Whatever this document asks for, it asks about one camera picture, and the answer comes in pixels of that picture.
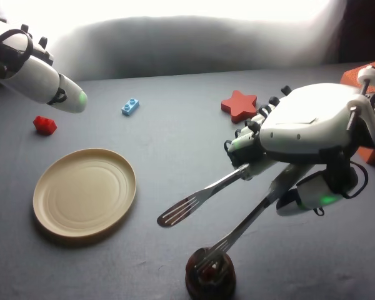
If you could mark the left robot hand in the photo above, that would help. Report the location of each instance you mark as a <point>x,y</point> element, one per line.
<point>34,75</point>

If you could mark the chocolate toy cake with cherry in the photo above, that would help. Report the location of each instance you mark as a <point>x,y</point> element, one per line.
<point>225,281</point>

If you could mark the beige bowl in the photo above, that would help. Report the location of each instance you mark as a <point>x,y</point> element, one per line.
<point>84,193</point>

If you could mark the red toy brick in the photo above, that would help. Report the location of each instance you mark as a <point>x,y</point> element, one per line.
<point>45,125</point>

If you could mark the light blue toy brick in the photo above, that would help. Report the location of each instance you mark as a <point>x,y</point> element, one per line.
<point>130,107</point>

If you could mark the white backdrop sheet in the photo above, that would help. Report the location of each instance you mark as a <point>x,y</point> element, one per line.
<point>187,47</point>

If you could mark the grey table cloth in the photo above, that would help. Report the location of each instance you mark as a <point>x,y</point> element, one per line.
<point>175,156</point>

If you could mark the red star block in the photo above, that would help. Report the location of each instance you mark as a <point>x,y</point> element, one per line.
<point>239,106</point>

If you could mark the orange foam block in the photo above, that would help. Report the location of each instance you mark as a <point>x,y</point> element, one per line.
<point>349,78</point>

